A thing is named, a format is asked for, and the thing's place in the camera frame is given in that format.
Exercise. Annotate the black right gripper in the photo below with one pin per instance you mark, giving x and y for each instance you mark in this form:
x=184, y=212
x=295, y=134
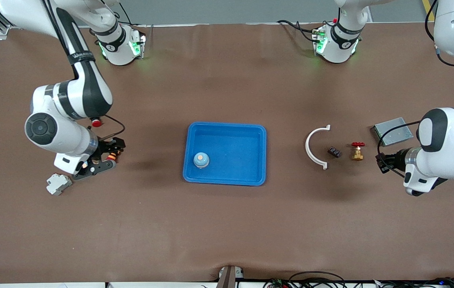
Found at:
x=108, y=148

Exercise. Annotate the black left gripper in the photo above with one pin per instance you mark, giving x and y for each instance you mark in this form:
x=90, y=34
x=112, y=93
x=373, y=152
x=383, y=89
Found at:
x=395, y=159

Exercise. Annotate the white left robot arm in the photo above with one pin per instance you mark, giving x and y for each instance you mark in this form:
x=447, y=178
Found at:
x=446, y=140

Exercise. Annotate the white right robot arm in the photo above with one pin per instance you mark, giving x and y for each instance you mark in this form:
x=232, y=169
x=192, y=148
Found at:
x=86, y=88

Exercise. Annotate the red yellow push button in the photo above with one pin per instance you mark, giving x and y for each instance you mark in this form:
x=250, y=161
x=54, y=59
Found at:
x=111, y=156

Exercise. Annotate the brass valve red handwheel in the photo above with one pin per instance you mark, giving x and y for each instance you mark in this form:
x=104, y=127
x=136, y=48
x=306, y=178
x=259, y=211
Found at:
x=357, y=154

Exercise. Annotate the grey metal power supply box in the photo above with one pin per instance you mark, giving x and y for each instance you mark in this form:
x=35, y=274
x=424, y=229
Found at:
x=392, y=131

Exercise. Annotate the red emergency stop button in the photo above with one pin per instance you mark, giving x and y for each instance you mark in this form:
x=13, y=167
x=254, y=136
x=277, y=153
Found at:
x=96, y=122

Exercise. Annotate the white circuit breaker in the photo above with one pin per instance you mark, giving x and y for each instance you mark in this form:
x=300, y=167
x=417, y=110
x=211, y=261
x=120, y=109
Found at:
x=58, y=184

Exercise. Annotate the blue plastic tray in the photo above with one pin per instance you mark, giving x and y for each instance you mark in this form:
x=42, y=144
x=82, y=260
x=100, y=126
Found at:
x=226, y=172

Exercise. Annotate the grey metal camera bracket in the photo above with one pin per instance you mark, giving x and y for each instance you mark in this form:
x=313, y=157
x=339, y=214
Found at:
x=230, y=276

